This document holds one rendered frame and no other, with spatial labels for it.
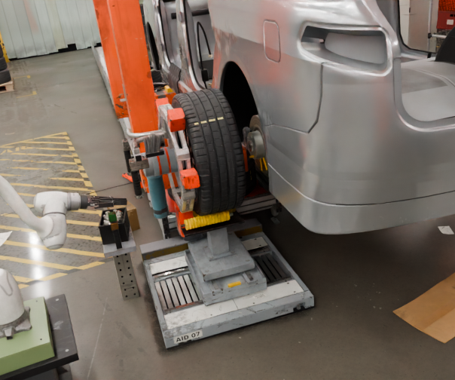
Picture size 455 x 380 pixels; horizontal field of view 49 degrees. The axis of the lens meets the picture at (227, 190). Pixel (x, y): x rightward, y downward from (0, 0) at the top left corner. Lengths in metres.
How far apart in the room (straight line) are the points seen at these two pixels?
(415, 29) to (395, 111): 5.44
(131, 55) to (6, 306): 1.46
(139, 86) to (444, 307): 2.05
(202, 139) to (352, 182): 0.84
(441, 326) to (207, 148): 1.46
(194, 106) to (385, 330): 1.47
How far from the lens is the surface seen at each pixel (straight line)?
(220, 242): 2.87
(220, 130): 2.39
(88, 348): 2.84
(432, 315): 2.84
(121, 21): 2.88
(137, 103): 2.95
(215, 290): 2.74
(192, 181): 2.33
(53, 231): 2.46
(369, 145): 1.75
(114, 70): 4.86
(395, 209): 1.94
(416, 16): 7.13
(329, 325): 2.73
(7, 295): 2.38
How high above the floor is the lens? 1.75
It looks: 24 degrees down
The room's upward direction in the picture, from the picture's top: 7 degrees counter-clockwise
